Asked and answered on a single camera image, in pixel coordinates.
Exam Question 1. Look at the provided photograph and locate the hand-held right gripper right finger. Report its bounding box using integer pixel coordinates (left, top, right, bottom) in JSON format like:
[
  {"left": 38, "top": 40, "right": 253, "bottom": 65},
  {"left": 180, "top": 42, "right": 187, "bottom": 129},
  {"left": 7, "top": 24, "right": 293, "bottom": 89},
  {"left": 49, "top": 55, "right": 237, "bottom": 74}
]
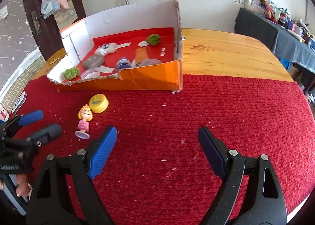
[{"left": 198, "top": 126, "right": 288, "bottom": 225}]

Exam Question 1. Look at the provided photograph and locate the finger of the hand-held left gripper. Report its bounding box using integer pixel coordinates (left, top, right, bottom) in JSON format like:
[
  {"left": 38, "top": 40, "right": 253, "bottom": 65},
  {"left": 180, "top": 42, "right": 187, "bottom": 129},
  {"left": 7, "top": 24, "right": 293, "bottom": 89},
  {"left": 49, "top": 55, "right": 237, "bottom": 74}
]
[
  {"left": 25, "top": 124, "right": 62, "bottom": 147},
  {"left": 4, "top": 110, "right": 44, "bottom": 133}
]

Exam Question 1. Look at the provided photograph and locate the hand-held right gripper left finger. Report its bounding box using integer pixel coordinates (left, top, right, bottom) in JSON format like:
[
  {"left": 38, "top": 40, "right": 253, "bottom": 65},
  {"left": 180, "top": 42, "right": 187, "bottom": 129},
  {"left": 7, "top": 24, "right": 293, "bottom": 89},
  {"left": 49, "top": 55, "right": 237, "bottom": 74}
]
[{"left": 26, "top": 125, "right": 118, "bottom": 225}]

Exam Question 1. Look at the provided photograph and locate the round clear plastic lid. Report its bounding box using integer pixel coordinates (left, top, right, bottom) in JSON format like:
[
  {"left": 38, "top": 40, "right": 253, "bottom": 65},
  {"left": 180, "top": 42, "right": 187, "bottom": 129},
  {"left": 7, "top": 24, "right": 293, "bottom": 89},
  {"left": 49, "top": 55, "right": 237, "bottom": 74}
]
[{"left": 81, "top": 67, "right": 101, "bottom": 79}]

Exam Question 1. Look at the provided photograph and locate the grey eyeshadow case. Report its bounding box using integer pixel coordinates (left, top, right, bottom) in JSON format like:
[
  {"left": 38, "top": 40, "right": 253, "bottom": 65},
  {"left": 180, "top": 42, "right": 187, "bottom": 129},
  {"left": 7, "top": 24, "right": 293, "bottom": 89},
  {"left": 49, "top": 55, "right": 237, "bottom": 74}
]
[{"left": 82, "top": 55, "right": 104, "bottom": 70}]

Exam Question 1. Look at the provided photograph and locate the white and orange cardboard box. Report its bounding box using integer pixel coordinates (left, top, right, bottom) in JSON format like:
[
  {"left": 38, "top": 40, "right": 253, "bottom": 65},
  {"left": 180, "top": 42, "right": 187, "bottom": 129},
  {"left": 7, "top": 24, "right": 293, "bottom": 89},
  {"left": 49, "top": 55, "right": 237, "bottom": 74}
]
[{"left": 47, "top": 0, "right": 184, "bottom": 94}]

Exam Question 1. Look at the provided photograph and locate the blue paint bottle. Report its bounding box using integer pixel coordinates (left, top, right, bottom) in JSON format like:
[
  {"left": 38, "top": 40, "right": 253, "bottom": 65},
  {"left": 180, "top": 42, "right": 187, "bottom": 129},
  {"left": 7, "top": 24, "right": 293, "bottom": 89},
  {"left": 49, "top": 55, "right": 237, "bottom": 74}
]
[{"left": 116, "top": 57, "right": 131, "bottom": 72}]

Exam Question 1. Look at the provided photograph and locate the white plush toy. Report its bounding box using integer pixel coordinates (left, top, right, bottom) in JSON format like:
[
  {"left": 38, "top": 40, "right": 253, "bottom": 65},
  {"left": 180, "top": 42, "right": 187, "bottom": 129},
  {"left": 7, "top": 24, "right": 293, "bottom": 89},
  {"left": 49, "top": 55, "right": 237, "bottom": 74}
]
[{"left": 95, "top": 42, "right": 119, "bottom": 56}]

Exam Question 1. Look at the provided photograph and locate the orange packet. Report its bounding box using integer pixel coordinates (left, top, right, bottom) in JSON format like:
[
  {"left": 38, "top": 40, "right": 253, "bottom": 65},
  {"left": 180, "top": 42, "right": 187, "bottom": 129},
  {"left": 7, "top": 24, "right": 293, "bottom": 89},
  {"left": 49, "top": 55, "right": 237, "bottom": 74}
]
[{"left": 134, "top": 47, "right": 148, "bottom": 67}]

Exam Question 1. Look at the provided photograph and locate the green pom-pom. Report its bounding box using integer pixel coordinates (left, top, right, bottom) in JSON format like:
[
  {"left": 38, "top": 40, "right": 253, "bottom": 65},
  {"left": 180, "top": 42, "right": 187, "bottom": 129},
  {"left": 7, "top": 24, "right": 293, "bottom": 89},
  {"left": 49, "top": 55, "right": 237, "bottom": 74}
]
[
  {"left": 64, "top": 67, "right": 80, "bottom": 80},
  {"left": 146, "top": 34, "right": 161, "bottom": 46}
]

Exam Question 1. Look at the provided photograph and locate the person's left hand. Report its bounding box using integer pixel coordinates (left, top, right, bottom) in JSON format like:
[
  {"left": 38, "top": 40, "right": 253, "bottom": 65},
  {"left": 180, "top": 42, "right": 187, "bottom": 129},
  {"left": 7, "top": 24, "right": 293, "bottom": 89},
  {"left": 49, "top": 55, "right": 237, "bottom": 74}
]
[{"left": 15, "top": 174, "right": 32, "bottom": 199}]

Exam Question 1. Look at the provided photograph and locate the small white device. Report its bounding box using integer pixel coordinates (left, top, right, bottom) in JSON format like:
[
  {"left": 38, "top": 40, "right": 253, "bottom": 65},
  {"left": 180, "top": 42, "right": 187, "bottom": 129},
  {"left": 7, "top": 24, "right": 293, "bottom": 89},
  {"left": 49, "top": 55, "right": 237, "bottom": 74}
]
[{"left": 12, "top": 92, "right": 27, "bottom": 113}]

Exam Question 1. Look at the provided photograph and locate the blonde doll figurine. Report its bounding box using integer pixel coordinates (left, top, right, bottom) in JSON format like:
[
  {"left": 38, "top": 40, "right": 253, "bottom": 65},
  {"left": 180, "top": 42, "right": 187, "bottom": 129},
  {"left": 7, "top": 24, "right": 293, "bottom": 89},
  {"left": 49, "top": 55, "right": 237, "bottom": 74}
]
[{"left": 74, "top": 104, "right": 93, "bottom": 140}]

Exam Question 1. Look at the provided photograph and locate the yellow round lid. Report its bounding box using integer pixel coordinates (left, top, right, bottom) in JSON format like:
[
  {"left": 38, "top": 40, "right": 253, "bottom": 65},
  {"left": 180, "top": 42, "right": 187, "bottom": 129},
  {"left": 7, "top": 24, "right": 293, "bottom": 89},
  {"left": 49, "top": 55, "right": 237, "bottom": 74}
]
[{"left": 89, "top": 94, "right": 109, "bottom": 113}]

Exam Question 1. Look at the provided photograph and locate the red knitted table cloth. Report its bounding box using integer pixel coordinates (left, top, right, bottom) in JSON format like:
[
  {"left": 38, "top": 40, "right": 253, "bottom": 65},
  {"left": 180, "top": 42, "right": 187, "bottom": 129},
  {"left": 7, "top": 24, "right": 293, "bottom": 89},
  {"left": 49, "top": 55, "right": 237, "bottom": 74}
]
[{"left": 0, "top": 74, "right": 315, "bottom": 225}]

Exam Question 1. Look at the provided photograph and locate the grey starred curtain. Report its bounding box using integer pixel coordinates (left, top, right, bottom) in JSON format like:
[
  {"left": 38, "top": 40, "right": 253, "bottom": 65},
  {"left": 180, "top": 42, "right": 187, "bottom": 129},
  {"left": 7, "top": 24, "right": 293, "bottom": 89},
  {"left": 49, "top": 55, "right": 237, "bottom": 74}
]
[{"left": 0, "top": 0, "right": 37, "bottom": 56}]

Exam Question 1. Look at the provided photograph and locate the clear plastic bag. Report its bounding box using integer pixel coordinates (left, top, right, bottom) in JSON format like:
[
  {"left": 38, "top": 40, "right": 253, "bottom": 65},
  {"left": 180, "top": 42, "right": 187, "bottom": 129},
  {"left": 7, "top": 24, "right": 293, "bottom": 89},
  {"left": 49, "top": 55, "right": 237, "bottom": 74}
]
[{"left": 41, "top": 0, "right": 61, "bottom": 15}]

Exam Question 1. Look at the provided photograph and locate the side table with dark cloth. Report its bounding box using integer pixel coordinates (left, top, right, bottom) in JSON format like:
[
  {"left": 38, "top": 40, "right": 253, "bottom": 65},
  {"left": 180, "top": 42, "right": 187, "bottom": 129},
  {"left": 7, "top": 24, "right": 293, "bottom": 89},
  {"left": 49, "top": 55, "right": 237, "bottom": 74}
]
[{"left": 234, "top": 7, "right": 315, "bottom": 73}]

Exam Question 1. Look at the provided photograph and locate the clutter of small toiletries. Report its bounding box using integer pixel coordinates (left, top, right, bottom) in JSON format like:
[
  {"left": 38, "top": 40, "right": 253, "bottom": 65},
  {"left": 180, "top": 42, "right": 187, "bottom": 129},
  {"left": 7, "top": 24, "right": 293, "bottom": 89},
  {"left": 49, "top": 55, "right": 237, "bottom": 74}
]
[{"left": 256, "top": 0, "right": 315, "bottom": 51}]

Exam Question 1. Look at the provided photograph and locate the metal door handle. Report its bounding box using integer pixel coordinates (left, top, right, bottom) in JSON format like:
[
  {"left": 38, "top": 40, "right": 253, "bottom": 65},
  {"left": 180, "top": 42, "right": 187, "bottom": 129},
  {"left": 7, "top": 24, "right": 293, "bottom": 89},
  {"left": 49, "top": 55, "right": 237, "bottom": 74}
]
[{"left": 31, "top": 11, "right": 45, "bottom": 35}]

